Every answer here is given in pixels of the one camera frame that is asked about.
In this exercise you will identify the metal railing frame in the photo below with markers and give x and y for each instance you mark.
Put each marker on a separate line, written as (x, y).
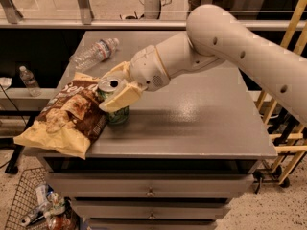
(99, 14)

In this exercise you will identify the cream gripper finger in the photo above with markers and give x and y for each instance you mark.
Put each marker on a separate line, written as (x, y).
(120, 71)
(119, 94)

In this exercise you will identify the grey drawer cabinet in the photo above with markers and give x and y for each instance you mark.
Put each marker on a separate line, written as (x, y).
(183, 154)

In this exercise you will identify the wire basket with items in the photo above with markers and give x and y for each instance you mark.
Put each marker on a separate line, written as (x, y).
(37, 206)

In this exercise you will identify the brown and yellow chip bag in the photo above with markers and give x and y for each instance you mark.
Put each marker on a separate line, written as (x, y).
(71, 122)

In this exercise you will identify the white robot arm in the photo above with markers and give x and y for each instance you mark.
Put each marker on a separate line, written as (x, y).
(212, 36)

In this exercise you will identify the green soda can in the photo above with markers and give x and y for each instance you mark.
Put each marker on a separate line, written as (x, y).
(116, 112)

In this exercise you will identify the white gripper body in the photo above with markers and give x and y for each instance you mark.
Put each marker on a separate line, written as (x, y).
(148, 68)

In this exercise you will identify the clear plastic water bottle lying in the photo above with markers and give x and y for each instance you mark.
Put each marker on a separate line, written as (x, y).
(99, 51)

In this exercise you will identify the small upright water bottle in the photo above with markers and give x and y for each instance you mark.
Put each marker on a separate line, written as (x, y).
(29, 80)

